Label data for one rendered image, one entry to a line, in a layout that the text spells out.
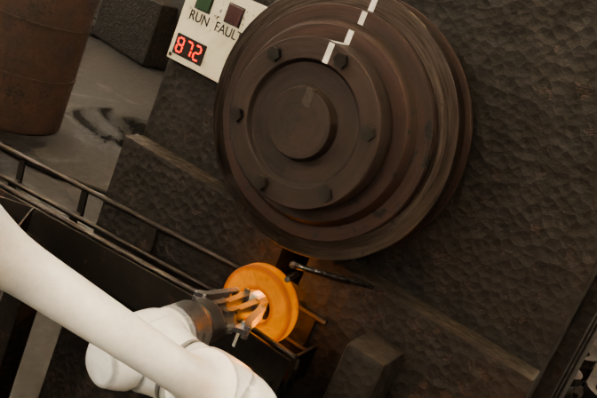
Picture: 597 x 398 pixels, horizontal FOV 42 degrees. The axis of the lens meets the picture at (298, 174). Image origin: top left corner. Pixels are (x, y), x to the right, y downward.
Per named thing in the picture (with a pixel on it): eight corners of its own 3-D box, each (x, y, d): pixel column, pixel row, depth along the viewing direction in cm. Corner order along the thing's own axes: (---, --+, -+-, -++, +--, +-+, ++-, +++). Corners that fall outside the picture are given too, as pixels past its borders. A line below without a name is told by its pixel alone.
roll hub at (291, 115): (223, 162, 139) (278, 13, 131) (351, 236, 127) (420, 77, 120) (203, 163, 134) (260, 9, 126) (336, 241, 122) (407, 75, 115)
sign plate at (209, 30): (171, 56, 167) (199, -24, 162) (265, 105, 156) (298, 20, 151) (165, 55, 165) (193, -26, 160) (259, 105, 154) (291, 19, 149)
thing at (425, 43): (200, 182, 154) (284, -47, 142) (401, 304, 134) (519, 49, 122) (180, 185, 148) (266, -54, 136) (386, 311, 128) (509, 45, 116)
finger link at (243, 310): (219, 308, 131) (226, 312, 130) (258, 294, 140) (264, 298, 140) (212, 327, 132) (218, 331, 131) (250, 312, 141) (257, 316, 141)
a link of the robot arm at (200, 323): (183, 374, 121) (206, 362, 126) (200, 325, 118) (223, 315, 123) (141, 343, 125) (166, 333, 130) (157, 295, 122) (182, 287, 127)
